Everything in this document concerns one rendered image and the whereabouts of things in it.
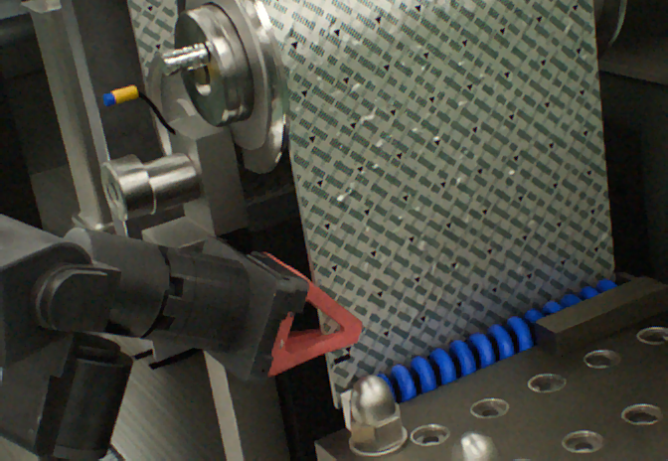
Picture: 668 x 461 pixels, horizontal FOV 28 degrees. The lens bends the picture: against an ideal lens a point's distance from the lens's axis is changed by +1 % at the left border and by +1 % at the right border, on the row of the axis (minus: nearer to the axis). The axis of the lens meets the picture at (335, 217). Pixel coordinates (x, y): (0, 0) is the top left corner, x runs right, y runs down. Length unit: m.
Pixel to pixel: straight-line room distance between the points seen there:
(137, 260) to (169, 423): 0.41
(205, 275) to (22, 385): 0.12
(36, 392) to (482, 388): 0.28
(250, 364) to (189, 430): 0.36
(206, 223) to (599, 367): 0.27
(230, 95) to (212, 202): 0.09
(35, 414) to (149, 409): 0.44
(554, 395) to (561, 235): 0.14
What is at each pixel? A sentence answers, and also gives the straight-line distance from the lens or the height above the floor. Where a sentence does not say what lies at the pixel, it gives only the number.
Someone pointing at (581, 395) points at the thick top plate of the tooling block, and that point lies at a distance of 0.86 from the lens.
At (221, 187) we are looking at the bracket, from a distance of 0.89.
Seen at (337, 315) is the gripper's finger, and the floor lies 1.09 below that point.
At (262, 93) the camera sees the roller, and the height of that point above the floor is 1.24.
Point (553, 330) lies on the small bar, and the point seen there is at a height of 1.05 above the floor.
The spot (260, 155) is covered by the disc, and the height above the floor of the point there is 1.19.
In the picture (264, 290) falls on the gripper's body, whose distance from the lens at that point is 0.79.
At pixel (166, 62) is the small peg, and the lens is 0.82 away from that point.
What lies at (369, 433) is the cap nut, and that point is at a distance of 0.82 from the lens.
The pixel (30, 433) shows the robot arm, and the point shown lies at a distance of 0.77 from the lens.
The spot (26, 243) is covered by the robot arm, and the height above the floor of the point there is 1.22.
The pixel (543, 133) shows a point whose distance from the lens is 0.92.
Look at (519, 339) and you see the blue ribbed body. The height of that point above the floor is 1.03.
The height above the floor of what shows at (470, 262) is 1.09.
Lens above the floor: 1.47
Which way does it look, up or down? 22 degrees down
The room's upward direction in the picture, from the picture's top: 10 degrees counter-clockwise
